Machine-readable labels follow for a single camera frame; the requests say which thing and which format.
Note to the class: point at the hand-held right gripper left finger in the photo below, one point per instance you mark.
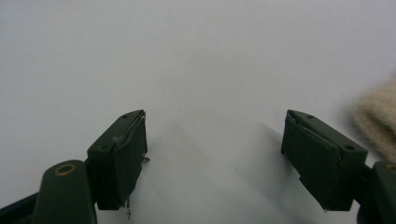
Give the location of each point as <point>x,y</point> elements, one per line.
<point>120,161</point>

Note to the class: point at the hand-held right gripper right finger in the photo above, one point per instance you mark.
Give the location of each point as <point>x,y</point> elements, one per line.
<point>323,165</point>

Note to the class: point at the cream knitted glove orange grips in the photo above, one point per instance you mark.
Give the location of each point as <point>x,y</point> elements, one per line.
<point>378,121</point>

